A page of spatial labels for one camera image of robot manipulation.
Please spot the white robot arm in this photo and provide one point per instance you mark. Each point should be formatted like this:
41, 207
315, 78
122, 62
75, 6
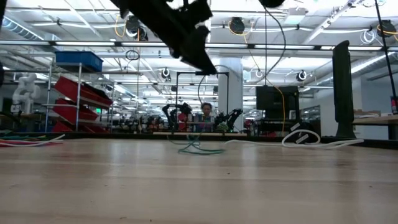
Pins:
26, 90

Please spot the thin black pole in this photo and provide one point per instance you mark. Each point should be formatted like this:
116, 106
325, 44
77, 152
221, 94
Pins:
388, 62

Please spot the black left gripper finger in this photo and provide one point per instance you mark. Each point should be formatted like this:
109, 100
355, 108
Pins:
199, 53

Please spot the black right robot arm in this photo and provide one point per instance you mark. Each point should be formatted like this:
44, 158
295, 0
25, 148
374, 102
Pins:
271, 3

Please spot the black camera gantry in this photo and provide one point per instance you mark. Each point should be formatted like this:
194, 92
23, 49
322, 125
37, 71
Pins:
192, 73

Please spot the metal shelving rack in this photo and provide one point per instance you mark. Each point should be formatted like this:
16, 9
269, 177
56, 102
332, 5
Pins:
78, 93

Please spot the white building column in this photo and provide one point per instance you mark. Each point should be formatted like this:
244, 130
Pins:
234, 102

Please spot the red fire extinguisher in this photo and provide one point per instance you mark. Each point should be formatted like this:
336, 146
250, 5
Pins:
394, 107

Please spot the long ceiling light strip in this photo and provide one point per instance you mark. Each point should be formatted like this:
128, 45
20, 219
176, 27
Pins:
84, 43

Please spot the blue plastic bin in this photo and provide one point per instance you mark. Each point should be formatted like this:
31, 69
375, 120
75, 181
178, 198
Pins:
77, 60

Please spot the red slanted shelf bin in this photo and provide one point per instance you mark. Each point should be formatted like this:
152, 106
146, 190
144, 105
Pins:
60, 127
68, 112
71, 88

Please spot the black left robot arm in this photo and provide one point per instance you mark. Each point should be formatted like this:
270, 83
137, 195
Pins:
2, 9

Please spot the person behind robot station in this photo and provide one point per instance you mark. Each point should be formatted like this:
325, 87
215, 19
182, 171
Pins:
206, 109

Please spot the wooden top work desk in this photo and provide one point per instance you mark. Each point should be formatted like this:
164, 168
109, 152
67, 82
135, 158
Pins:
376, 119

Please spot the black background robot arm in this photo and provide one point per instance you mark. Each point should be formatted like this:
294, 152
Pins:
230, 118
171, 113

